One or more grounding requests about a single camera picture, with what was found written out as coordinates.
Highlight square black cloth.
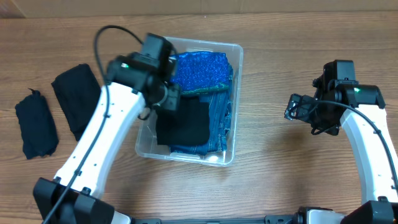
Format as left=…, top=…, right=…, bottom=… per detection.
left=155, top=98, right=210, bottom=146

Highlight sparkly blue cloth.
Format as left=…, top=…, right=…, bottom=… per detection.
left=170, top=51, right=232, bottom=95

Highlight clear plastic storage bin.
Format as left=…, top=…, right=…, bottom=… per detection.
left=135, top=37, right=244, bottom=167

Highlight blue denim jeans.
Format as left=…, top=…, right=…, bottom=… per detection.
left=170, top=90, right=233, bottom=156

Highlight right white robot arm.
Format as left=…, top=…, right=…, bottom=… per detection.
left=284, top=60, right=397, bottom=223

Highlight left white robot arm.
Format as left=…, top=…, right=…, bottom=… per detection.
left=33, top=33, right=180, bottom=223

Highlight long black folded cloth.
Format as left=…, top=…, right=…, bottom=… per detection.
left=52, top=63, right=101, bottom=141

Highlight small black folded cloth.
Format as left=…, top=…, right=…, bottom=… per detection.
left=15, top=88, right=59, bottom=159

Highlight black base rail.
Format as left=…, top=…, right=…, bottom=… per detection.
left=131, top=214, right=304, bottom=224

